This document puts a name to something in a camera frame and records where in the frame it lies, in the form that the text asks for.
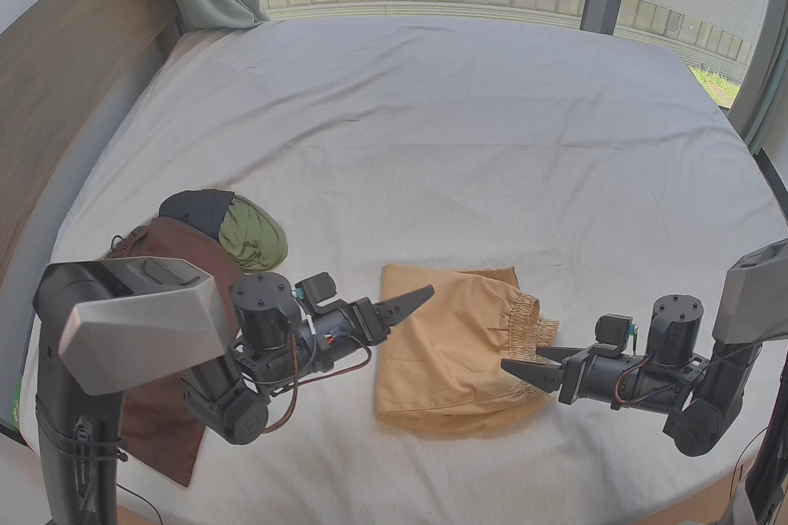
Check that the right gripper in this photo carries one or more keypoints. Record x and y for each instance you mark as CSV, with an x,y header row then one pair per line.
x,y
591,378

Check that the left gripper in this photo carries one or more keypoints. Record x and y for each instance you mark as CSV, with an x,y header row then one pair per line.
x,y
351,325

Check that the tan shorts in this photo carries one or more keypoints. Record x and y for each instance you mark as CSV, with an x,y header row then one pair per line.
x,y
443,356

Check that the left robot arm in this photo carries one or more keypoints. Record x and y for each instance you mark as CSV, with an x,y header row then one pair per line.
x,y
135,325

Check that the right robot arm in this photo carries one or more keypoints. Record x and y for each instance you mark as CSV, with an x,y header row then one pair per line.
x,y
677,325

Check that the bed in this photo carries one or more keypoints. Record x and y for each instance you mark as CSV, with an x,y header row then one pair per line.
x,y
431,110

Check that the green garment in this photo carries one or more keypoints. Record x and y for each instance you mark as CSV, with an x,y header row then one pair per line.
x,y
252,233

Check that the brown garment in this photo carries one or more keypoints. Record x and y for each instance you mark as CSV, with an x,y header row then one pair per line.
x,y
178,245

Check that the black garment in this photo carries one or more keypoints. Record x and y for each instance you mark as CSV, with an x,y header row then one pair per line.
x,y
191,209

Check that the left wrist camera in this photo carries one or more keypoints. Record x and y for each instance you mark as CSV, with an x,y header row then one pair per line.
x,y
317,289

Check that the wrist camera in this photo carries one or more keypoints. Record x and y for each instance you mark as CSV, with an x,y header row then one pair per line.
x,y
612,329
317,289

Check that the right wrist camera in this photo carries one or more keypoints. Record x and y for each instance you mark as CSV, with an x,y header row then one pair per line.
x,y
612,329

